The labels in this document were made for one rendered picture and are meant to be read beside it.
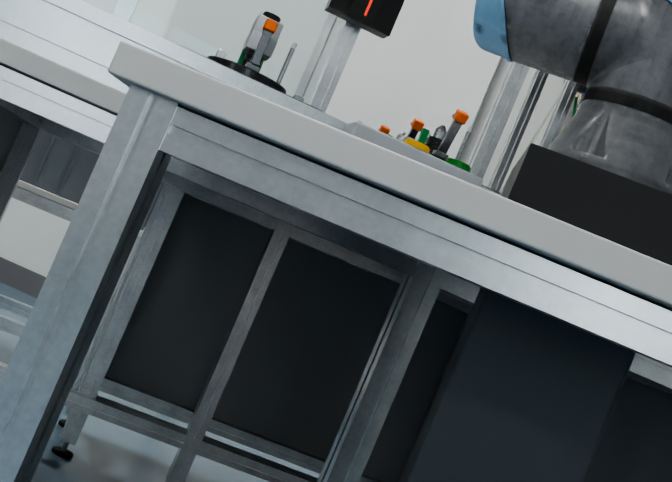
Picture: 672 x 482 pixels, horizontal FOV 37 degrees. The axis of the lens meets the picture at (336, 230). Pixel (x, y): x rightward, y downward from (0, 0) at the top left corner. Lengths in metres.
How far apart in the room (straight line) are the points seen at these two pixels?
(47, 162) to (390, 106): 2.30
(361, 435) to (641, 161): 0.64
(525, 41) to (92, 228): 0.51
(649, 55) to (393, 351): 0.61
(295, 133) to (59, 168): 2.71
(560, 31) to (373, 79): 4.26
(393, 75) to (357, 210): 4.51
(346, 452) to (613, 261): 0.76
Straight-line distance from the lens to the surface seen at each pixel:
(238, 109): 0.85
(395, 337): 1.48
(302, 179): 0.86
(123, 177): 0.88
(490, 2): 1.12
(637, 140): 1.09
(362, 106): 5.32
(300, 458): 3.29
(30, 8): 1.51
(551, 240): 0.83
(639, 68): 1.11
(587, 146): 1.09
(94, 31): 1.50
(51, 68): 1.41
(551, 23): 1.12
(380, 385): 1.49
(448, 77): 5.21
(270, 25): 1.64
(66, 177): 3.51
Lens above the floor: 0.75
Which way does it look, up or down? 2 degrees up
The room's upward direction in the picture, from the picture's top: 23 degrees clockwise
